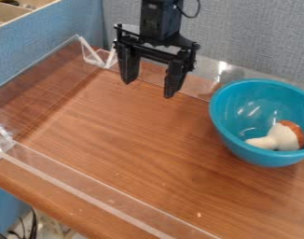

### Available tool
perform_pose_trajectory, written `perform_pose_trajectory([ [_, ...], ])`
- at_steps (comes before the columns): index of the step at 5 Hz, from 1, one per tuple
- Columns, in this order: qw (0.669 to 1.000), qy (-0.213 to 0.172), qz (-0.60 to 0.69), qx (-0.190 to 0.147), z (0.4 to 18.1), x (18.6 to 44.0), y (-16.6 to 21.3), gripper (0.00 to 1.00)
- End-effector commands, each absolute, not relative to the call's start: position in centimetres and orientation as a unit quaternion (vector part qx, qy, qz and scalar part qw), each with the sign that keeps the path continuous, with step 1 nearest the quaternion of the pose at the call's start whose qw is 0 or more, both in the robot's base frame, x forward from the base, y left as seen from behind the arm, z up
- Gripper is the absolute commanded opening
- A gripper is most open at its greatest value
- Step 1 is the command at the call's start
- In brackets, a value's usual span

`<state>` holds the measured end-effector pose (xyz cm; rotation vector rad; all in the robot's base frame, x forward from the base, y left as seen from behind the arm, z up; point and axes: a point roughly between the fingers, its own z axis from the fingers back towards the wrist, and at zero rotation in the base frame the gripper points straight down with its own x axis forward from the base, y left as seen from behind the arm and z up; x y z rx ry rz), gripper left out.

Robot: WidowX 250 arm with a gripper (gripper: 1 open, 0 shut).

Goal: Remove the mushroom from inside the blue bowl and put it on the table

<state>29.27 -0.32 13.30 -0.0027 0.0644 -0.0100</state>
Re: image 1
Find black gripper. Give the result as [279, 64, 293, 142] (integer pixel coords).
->
[115, 0, 200, 99]

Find white brown toy mushroom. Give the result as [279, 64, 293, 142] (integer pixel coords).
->
[245, 120, 304, 151]

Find blue plastic bowl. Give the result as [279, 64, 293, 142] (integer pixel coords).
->
[209, 78, 304, 168]

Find clear acrylic barrier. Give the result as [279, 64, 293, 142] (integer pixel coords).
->
[0, 37, 304, 239]

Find wooden shelf box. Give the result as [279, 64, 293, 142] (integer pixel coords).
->
[0, 0, 63, 27]

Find black cables under table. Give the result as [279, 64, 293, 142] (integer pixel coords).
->
[0, 208, 40, 239]

